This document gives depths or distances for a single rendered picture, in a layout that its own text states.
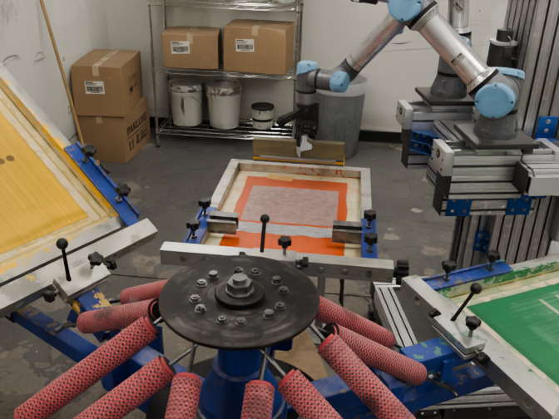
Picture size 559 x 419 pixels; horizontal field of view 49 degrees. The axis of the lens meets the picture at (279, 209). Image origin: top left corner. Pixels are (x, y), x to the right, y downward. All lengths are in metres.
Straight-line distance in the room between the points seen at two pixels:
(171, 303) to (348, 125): 4.20
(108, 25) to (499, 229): 4.24
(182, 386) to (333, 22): 4.71
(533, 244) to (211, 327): 1.89
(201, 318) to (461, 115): 1.85
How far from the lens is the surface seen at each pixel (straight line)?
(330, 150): 2.39
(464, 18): 2.79
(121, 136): 5.19
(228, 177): 2.44
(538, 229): 2.73
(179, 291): 1.18
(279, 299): 1.15
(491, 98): 2.07
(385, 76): 5.63
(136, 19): 5.86
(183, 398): 1.06
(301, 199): 2.35
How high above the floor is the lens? 1.97
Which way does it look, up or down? 27 degrees down
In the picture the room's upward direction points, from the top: 2 degrees clockwise
